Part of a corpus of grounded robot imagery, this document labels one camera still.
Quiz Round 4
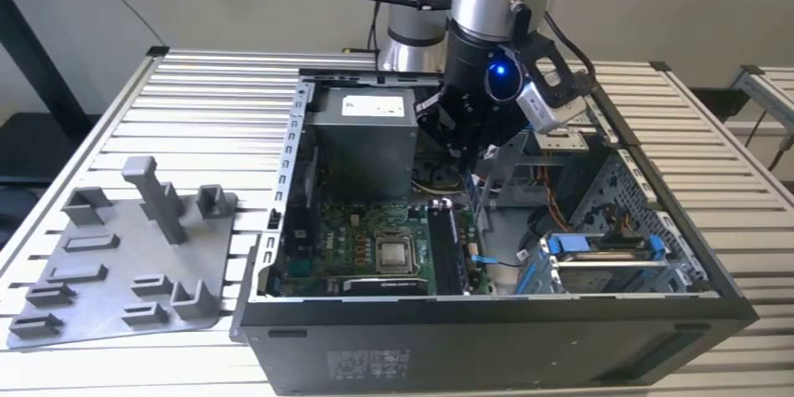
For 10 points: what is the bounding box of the RAM stick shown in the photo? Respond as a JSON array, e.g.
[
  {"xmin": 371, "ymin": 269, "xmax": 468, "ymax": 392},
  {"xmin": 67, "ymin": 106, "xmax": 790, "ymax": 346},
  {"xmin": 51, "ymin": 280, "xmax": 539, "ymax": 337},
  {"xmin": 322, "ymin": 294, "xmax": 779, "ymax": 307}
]
[{"xmin": 462, "ymin": 159, "xmax": 484, "ymax": 224}]

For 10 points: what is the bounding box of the silver drive cage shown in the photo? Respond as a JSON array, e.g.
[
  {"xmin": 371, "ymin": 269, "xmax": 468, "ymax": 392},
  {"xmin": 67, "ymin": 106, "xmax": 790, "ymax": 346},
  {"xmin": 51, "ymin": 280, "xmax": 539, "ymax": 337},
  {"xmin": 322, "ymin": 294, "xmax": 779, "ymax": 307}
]
[{"xmin": 480, "ymin": 129, "xmax": 622, "ymax": 205}]

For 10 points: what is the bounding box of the gray power supply unit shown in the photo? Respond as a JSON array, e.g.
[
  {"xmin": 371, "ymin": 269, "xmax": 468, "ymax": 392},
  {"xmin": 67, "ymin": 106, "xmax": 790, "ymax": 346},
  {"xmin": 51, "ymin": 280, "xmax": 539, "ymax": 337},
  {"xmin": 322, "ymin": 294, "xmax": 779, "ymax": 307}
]
[{"xmin": 307, "ymin": 86, "xmax": 418, "ymax": 198}]

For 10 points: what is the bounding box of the hard disk in blue carrier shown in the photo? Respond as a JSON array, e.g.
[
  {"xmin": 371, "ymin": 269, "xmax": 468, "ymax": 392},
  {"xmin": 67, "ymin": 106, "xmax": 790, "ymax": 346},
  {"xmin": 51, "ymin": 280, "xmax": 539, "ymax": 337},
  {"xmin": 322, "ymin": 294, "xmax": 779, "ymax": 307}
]
[{"xmin": 542, "ymin": 233, "xmax": 669, "ymax": 294}]

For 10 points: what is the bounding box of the green motherboard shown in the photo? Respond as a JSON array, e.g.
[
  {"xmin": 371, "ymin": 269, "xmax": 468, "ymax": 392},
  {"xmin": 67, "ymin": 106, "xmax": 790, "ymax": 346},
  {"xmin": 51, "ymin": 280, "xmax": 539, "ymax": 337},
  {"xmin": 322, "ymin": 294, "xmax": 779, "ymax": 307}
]
[{"xmin": 272, "ymin": 194, "xmax": 495, "ymax": 298}]

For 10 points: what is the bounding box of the silver CPU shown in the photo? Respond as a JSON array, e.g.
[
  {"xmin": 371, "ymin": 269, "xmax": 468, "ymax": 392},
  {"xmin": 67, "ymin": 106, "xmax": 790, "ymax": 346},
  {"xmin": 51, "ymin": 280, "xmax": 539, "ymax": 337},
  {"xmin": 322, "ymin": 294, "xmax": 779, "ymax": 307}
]
[{"xmin": 376, "ymin": 241, "xmax": 415, "ymax": 273}]

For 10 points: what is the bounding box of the small metal slat table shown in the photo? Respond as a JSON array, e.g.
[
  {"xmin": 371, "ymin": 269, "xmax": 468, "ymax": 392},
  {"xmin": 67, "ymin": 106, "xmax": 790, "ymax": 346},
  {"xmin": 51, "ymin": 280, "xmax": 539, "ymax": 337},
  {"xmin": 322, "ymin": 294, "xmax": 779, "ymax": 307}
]
[{"xmin": 729, "ymin": 64, "xmax": 794, "ymax": 138}]

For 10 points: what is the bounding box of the black graphics card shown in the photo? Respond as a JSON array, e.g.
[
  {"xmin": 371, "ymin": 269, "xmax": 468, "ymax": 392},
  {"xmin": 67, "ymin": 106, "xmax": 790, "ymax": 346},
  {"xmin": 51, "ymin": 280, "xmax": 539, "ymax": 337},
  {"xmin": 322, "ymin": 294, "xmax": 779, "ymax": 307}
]
[{"xmin": 340, "ymin": 275, "xmax": 431, "ymax": 297}]

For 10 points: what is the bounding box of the black open PC case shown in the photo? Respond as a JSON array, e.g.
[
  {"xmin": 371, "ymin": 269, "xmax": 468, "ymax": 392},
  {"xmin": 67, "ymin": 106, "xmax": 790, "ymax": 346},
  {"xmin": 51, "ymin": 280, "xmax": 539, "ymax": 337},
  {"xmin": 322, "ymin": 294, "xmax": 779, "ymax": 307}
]
[{"xmin": 228, "ymin": 66, "xmax": 762, "ymax": 396}]

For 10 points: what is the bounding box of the gray parts rack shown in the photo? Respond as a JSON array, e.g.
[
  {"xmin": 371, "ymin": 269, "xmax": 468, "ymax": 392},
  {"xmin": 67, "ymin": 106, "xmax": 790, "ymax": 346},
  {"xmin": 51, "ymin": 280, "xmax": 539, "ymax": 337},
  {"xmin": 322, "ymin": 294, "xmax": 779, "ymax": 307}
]
[{"xmin": 7, "ymin": 154, "xmax": 240, "ymax": 351}]

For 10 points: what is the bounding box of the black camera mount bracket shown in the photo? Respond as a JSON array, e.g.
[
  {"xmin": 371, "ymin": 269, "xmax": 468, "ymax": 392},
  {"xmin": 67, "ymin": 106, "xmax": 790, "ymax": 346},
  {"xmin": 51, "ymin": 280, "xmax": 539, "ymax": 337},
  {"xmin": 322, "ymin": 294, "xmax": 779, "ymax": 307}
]
[{"xmin": 505, "ymin": 33, "xmax": 602, "ymax": 110}]

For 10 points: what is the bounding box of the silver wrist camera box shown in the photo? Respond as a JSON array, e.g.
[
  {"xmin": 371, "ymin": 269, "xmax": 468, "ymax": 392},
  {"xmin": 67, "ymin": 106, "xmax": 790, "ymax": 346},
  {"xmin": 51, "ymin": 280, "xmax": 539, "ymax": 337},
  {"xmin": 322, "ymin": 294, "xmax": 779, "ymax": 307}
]
[{"xmin": 515, "ymin": 83, "xmax": 590, "ymax": 134}]

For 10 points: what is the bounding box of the black desk frame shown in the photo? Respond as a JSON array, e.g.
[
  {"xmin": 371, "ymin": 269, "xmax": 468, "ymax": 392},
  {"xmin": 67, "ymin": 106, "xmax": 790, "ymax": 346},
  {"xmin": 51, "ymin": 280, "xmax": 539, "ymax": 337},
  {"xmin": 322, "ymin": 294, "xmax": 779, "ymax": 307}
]
[{"xmin": 0, "ymin": 0, "xmax": 100, "ymax": 184}]

